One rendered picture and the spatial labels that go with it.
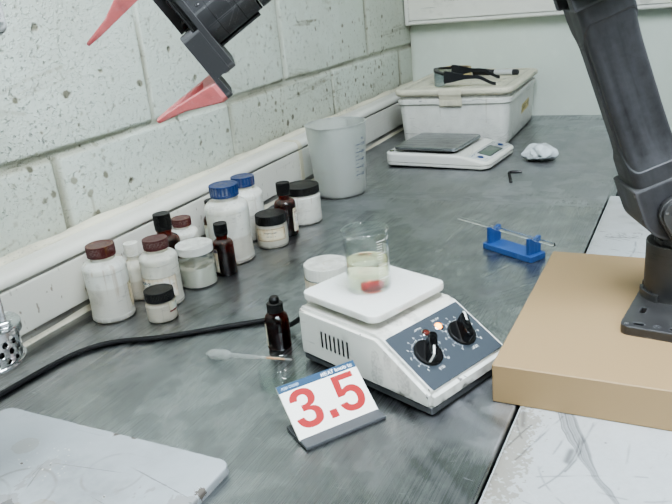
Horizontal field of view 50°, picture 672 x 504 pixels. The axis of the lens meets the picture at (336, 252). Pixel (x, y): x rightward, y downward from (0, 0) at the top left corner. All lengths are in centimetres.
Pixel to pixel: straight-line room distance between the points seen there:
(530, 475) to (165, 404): 39
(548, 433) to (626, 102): 33
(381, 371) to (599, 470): 23
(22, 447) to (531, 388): 51
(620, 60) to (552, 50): 145
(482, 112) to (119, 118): 98
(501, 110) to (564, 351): 115
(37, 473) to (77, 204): 50
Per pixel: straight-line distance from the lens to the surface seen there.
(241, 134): 147
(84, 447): 77
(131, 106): 123
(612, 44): 77
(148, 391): 86
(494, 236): 116
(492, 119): 186
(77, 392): 90
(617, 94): 78
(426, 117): 191
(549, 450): 70
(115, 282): 103
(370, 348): 76
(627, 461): 70
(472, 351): 78
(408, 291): 80
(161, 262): 104
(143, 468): 72
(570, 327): 82
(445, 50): 229
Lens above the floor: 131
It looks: 20 degrees down
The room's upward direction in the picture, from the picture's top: 6 degrees counter-clockwise
